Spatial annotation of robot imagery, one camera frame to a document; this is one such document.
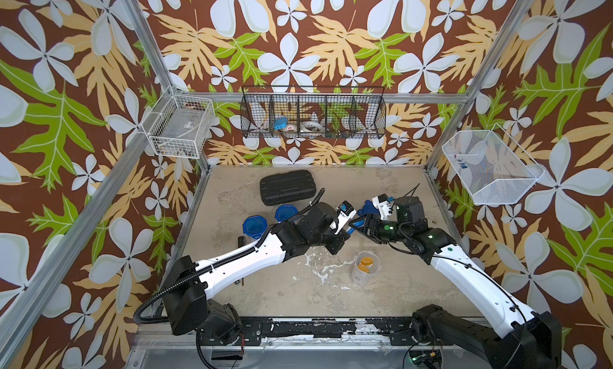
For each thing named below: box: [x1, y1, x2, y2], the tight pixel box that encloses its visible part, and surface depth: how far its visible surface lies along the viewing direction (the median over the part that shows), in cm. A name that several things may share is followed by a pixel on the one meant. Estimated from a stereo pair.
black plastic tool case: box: [260, 169, 317, 206], surface depth 109 cm
